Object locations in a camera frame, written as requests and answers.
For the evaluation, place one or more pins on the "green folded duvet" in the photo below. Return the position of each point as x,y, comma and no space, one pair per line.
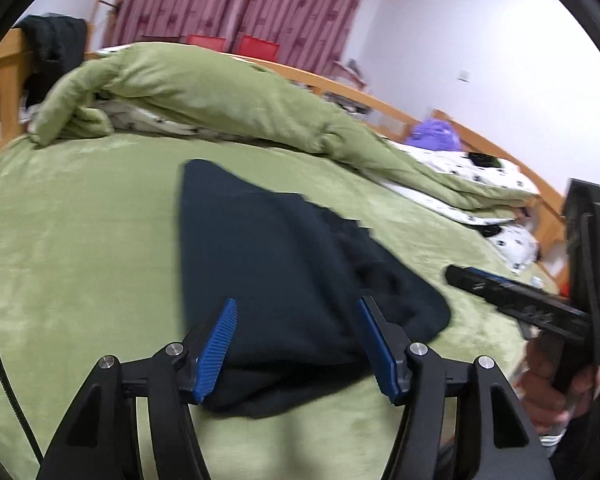
177,90

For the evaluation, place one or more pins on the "green plush bed sheet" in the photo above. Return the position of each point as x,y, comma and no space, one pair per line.
88,267

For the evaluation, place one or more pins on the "black garment on headboard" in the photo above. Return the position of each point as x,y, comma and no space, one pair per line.
57,43

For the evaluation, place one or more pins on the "wooden bed frame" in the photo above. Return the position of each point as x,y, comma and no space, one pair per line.
15,66

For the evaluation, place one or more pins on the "black item on duvet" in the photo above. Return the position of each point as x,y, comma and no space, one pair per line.
482,160

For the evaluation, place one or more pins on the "red chair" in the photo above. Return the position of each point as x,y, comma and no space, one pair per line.
252,47
216,44

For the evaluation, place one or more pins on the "dark navy sweatshirt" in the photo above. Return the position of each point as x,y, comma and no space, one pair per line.
296,271

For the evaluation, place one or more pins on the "pink patterned curtain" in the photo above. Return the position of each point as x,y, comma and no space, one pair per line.
310,34

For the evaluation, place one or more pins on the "purple plush toy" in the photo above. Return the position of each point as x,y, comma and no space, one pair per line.
434,135

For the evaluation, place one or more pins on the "right red chair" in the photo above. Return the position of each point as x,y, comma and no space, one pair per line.
252,47

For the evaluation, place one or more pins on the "left red chair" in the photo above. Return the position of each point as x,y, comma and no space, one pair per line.
216,44

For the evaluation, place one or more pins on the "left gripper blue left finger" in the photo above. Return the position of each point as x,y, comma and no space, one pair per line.
206,347

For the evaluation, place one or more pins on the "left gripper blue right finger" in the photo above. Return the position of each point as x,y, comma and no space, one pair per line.
385,344

